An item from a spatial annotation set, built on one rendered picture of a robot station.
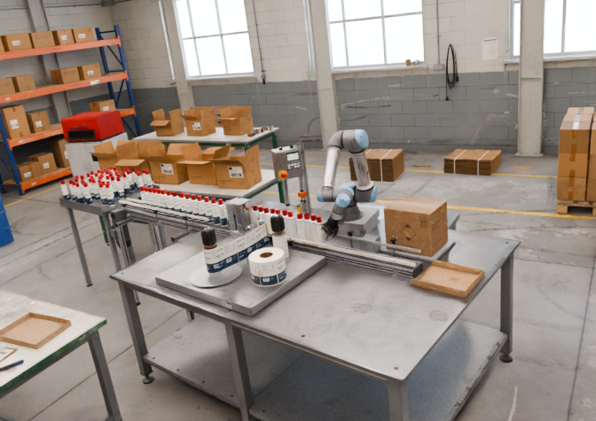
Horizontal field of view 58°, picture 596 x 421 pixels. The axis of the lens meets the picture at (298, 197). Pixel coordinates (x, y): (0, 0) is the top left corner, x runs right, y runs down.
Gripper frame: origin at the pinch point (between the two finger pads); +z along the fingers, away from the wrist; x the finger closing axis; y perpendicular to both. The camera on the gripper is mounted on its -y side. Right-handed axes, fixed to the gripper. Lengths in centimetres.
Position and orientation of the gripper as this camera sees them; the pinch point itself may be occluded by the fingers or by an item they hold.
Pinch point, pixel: (326, 238)
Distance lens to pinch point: 335.3
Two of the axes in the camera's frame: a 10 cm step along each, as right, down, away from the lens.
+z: -2.9, 7.6, 5.8
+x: 7.3, 5.7, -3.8
